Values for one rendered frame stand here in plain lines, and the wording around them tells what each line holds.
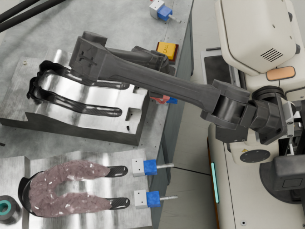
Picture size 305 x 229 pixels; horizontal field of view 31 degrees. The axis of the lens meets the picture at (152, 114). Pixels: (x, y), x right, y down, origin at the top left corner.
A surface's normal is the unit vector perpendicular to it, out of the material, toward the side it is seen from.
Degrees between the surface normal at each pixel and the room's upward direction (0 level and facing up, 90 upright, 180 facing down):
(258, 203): 0
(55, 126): 90
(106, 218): 25
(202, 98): 50
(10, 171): 0
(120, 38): 0
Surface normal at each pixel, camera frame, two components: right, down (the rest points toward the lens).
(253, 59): 0.06, 0.87
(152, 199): -0.09, -0.49
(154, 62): 0.84, 0.39
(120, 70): 0.25, 0.29
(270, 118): 0.47, 0.11
